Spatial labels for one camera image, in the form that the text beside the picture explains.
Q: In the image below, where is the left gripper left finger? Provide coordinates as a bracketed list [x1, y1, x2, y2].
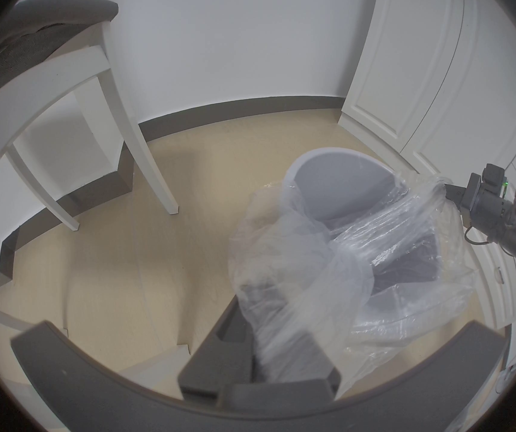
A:
[177, 295, 258, 398]

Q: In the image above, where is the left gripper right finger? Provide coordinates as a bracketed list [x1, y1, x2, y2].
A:
[251, 327, 342, 399]

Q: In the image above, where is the clear plastic bag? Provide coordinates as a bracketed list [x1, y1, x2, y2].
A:
[228, 176, 481, 399]

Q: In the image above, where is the white trash bin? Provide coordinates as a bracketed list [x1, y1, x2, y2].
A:
[280, 148, 448, 347]

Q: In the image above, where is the white wardrobe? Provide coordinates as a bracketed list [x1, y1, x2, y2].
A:
[339, 0, 516, 377]

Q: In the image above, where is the grey and white chair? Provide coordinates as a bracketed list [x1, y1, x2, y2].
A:
[0, 0, 180, 332]

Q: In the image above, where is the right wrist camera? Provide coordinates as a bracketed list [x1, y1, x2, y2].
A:
[483, 163, 511, 197]

